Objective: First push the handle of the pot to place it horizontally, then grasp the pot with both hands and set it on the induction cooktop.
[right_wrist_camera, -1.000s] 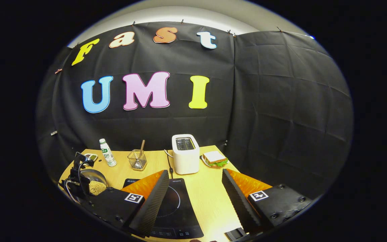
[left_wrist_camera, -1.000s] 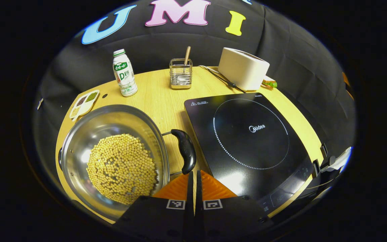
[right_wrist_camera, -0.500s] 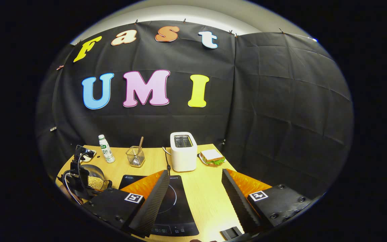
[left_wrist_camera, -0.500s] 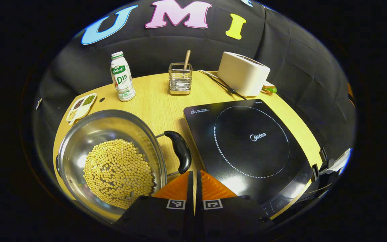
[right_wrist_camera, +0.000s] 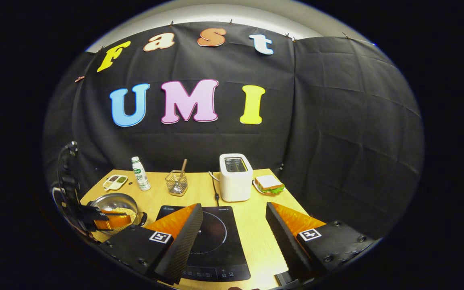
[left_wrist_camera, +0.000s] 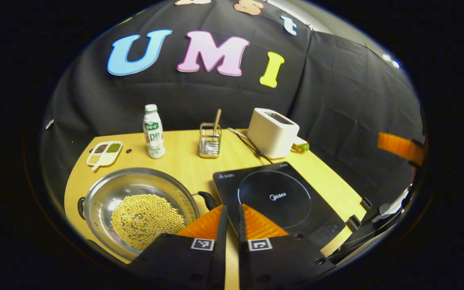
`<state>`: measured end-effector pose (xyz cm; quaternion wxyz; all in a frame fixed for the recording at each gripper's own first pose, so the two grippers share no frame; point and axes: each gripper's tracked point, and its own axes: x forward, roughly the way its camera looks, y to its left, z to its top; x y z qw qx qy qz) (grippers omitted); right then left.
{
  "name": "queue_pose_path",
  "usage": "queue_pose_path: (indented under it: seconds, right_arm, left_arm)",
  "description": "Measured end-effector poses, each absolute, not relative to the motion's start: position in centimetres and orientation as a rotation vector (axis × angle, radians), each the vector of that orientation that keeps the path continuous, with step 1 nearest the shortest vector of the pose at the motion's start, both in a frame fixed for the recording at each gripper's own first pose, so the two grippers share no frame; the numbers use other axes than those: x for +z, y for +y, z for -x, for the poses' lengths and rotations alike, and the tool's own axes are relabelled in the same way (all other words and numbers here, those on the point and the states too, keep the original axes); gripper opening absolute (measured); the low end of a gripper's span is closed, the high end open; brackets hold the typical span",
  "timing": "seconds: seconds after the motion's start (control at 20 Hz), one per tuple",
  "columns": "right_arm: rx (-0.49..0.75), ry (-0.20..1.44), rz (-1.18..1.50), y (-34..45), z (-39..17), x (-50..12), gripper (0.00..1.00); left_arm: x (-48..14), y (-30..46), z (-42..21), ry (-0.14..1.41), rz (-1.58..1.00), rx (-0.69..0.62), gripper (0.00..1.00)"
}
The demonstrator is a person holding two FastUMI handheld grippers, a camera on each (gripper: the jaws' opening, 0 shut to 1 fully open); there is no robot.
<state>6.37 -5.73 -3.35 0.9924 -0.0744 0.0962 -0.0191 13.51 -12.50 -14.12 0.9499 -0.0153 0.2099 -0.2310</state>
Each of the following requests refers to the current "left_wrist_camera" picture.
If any white divided bean dish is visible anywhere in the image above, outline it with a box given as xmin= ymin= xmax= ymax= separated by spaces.
xmin=86 ymin=141 xmax=123 ymax=170

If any white drink bottle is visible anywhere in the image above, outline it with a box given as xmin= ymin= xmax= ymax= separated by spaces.
xmin=143 ymin=104 xmax=166 ymax=159

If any toaster power cable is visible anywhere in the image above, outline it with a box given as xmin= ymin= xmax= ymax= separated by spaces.
xmin=227 ymin=127 xmax=273 ymax=165

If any sandwich with lettuce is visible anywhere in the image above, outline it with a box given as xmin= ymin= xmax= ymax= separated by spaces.
xmin=292 ymin=136 xmax=310 ymax=152

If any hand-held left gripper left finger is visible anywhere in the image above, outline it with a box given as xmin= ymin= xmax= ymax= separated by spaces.
xmin=125 ymin=204 xmax=229 ymax=290

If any white toaster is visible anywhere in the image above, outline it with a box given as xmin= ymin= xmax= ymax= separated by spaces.
xmin=247 ymin=108 xmax=300 ymax=160

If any metal wire utensil holder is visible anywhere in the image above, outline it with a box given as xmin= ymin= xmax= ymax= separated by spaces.
xmin=199 ymin=122 xmax=222 ymax=159

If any pile of soybeans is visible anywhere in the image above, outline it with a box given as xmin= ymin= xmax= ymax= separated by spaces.
xmin=110 ymin=194 xmax=186 ymax=251

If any stainless steel pot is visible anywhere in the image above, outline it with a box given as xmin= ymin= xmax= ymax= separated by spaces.
xmin=77 ymin=167 xmax=218 ymax=262

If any black induction cooktop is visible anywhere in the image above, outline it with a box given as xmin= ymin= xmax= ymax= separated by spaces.
xmin=213 ymin=162 xmax=346 ymax=250

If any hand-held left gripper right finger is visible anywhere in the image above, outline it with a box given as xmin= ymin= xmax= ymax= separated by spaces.
xmin=238 ymin=203 xmax=337 ymax=290

